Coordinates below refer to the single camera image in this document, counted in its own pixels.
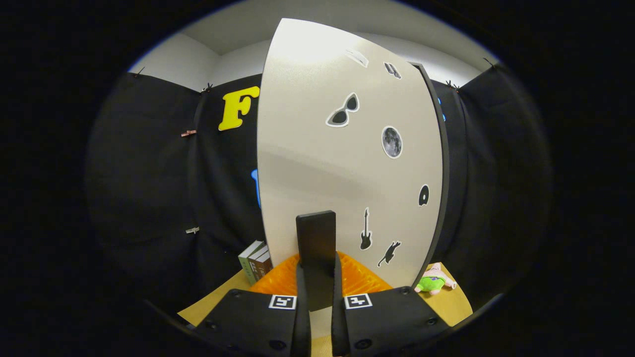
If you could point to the beige cabinet door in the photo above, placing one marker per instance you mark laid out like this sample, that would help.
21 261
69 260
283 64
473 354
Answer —
317 148

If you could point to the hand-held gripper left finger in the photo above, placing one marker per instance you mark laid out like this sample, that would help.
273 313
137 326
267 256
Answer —
302 327

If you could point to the dark grey cabinet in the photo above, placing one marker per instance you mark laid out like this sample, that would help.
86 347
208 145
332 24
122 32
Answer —
446 158

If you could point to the pink and green plush toy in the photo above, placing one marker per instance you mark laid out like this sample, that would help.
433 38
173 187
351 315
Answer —
431 283

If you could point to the black backdrop cloth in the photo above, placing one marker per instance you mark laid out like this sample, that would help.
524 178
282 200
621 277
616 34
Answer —
149 173

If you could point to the black clip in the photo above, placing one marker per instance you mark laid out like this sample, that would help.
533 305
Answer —
207 88
490 62
451 85
139 72

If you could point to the red clip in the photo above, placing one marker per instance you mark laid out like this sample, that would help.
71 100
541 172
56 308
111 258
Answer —
188 133

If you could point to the green book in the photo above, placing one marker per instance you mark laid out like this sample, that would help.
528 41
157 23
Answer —
248 265

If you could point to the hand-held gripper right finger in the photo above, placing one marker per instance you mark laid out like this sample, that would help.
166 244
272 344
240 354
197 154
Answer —
339 332

